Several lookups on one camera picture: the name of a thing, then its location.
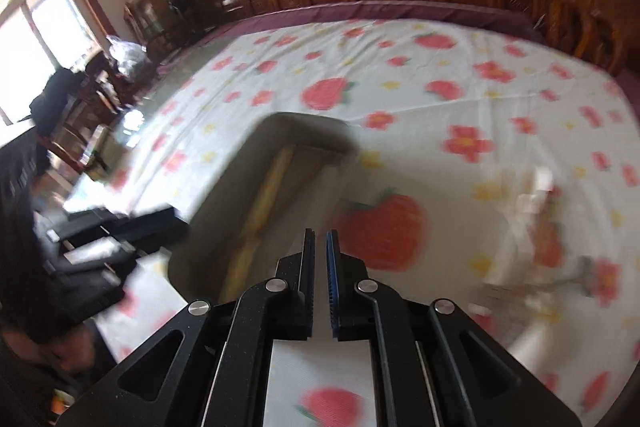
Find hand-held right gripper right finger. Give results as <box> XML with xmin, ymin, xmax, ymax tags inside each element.
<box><xmin>326</xmin><ymin>229</ymin><xmax>584</xmax><ymax>427</ymax></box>

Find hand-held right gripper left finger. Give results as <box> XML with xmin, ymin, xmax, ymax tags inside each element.
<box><xmin>57</xmin><ymin>227</ymin><xmax>317</xmax><ymax>427</ymax></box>

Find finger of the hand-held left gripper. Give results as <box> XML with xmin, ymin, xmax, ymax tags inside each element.
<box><xmin>60</xmin><ymin>251</ymin><xmax>140</xmax><ymax>282</ymax></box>
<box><xmin>100</xmin><ymin>205</ymin><xmax>190</xmax><ymax>254</ymax></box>

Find rectangular metal tin box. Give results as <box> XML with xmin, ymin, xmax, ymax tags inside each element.
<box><xmin>169</xmin><ymin>111</ymin><xmax>357</xmax><ymax>309</ymax></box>

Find beige fork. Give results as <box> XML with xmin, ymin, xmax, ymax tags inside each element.
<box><xmin>500</xmin><ymin>257</ymin><xmax>552</xmax><ymax>304</ymax></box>

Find beige spoon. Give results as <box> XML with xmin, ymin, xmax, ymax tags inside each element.
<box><xmin>492</xmin><ymin>166</ymin><xmax>557</xmax><ymax>258</ymax></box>
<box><xmin>510</xmin><ymin>322</ymin><xmax>552</xmax><ymax>359</ymax></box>

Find metal spoon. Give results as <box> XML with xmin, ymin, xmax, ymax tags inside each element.
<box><xmin>545</xmin><ymin>257</ymin><xmax>597</xmax><ymax>296</ymax></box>

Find wooden dining chair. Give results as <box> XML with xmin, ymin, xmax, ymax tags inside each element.
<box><xmin>37</xmin><ymin>57</ymin><xmax>132</xmax><ymax>174</ymax></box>

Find black bag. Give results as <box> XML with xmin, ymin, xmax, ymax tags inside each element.
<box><xmin>30</xmin><ymin>69</ymin><xmax>87</xmax><ymax>124</ymax></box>

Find clear plastic bag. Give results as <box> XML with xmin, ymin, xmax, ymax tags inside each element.
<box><xmin>106</xmin><ymin>34</ymin><xmax>154</xmax><ymax>76</ymax></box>

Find stacked cardboard boxes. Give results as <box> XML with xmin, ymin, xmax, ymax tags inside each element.
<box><xmin>145</xmin><ymin>0</ymin><xmax>197</xmax><ymax>38</ymax></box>

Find strawberry flower printed tablecloth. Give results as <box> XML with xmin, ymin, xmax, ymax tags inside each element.
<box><xmin>95</xmin><ymin>18</ymin><xmax>640</xmax><ymax>427</ymax></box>

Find long purple sofa cushion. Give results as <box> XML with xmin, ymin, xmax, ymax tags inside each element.
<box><xmin>165</xmin><ymin>0</ymin><xmax>549</xmax><ymax>58</ymax></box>

